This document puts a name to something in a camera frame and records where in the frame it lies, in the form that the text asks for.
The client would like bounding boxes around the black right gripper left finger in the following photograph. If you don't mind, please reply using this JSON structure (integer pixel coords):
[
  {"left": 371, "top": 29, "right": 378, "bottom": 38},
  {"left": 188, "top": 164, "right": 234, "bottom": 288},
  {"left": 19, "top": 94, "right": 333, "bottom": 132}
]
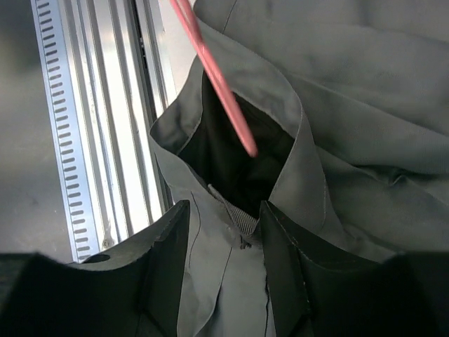
[{"left": 69, "top": 200, "right": 190, "bottom": 336}]

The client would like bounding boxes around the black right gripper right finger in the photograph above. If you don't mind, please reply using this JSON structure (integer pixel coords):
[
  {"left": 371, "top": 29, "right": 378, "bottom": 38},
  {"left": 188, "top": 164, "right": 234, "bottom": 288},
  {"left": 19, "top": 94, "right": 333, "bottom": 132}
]
[{"left": 260, "top": 201, "right": 403, "bottom": 336}]

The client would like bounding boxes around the grey pleated skirt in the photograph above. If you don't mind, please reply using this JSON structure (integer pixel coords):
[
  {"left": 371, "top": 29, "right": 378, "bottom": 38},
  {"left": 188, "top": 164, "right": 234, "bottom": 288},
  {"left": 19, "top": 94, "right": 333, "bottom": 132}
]
[{"left": 150, "top": 1, "right": 448, "bottom": 336}]

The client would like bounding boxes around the pink hanger with grey skirt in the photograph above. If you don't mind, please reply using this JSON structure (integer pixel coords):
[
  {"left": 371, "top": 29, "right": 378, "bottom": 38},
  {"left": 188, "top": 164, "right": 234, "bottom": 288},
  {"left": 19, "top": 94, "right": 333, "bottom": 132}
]
[{"left": 170, "top": 0, "right": 257, "bottom": 157}]

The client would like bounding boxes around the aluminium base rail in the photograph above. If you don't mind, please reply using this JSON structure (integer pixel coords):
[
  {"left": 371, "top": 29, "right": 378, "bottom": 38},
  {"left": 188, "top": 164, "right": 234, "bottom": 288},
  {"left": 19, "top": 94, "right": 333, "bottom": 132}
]
[{"left": 58, "top": 1, "right": 176, "bottom": 260}]

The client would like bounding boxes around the white slotted cable duct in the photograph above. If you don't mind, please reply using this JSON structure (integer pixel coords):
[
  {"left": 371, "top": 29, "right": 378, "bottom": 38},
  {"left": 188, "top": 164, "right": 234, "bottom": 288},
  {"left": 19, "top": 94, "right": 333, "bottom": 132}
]
[{"left": 31, "top": 1, "right": 99, "bottom": 263}]

